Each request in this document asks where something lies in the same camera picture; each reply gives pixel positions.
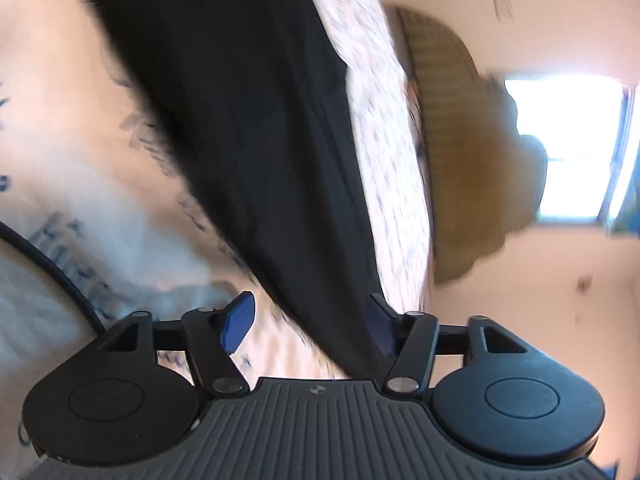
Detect black pants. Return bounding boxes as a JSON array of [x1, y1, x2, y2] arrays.
[[92, 0, 390, 381]]

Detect olive upholstered headboard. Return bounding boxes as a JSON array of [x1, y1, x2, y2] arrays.
[[397, 8, 548, 286]]

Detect white script-print bedspread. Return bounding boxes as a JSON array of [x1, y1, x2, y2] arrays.
[[0, 0, 435, 480]]

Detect window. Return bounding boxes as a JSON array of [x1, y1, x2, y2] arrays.
[[504, 74, 639, 230]]

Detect black cable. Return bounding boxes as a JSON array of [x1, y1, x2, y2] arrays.
[[0, 221, 108, 336]]

